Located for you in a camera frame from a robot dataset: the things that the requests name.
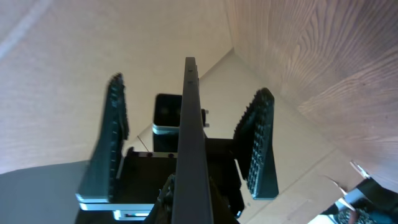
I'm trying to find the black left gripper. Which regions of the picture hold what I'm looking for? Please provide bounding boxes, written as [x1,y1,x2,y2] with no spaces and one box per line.
[118,138,244,223]

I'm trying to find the blue Galaxy smartphone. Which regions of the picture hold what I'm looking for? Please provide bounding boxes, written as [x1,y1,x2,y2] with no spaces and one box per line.
[172,57,214,224]

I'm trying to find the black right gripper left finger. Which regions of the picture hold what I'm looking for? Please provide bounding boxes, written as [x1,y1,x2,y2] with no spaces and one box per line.
[76,73,129,203]

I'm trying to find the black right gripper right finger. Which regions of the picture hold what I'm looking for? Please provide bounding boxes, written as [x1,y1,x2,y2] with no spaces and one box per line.
[233,88,279,200]

